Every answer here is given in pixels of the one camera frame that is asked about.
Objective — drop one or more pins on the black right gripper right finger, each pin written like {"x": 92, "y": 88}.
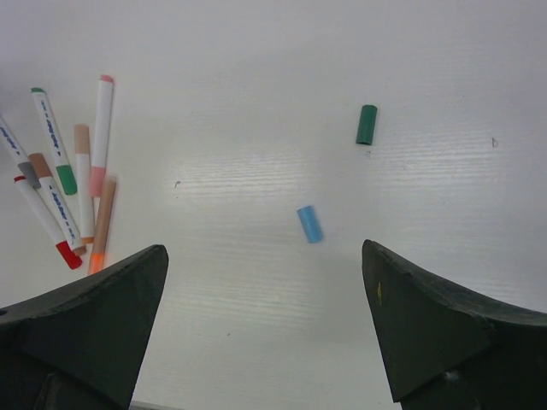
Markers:
{"x": 445, "y": 346}

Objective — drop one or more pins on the beige capped white marker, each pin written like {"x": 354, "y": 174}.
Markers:
{"x": 83, "y": 174}

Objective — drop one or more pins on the light blue pen cap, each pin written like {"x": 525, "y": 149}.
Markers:
{"x": 310, "y": 224}

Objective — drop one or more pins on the brown capped white marker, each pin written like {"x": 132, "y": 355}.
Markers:
{"x": 55, "y": 199}

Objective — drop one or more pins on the dark green pen cap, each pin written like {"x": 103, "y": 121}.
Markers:
{"x": 366, "y": 126}

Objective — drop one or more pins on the green capped marker upper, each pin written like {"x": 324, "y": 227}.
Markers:
{"x": 48, "y": 122}

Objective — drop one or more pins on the red capped white marker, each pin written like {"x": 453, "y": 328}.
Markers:
{"x": 48, "y": 222}

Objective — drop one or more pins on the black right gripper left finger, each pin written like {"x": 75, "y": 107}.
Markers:
{"x": 81, "y": 346}

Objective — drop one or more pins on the grey capped white marker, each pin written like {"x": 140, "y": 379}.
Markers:
{"x": 19, "y": 155}

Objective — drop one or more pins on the orange tip tan marker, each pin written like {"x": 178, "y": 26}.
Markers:
{"x": 106, "y": 203}

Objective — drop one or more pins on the pink capped white marker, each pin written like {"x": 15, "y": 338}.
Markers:
{"x": 100, "y": 139}

